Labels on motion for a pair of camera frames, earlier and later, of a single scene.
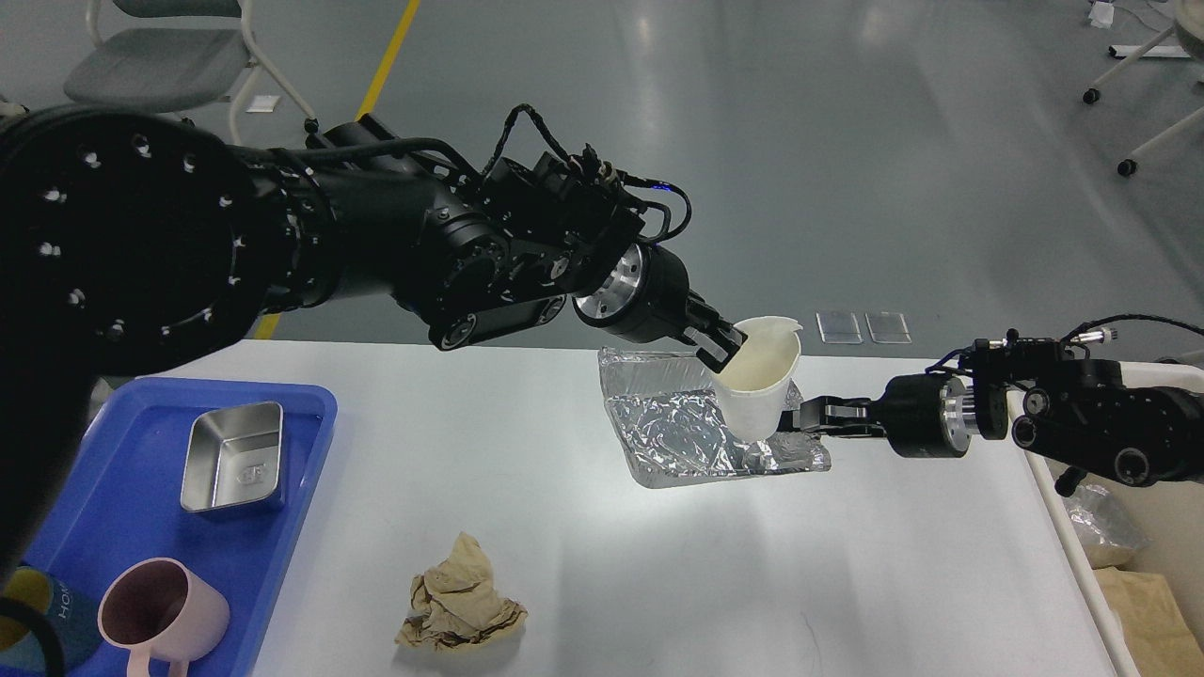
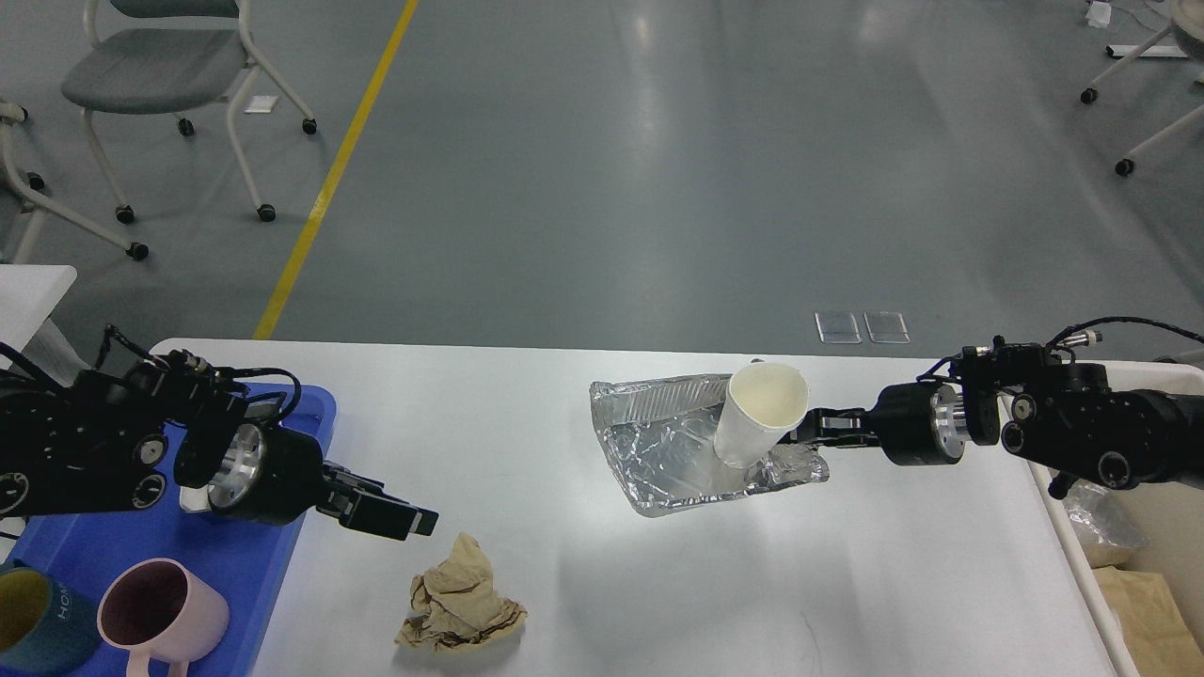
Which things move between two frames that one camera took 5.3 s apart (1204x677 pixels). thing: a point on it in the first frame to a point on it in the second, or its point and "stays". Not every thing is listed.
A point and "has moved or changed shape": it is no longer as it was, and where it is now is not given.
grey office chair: (155, 70) stays
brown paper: (455, 605) stays
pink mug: (163, 609) stays
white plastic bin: (1174, 555) stays
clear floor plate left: (840, 327) stays
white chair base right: (1188, 26) stays
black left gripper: (646, 299) to (277, 477)
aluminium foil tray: (669, 426) has moved or changed shape
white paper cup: (753, 383) has moved or changed shape
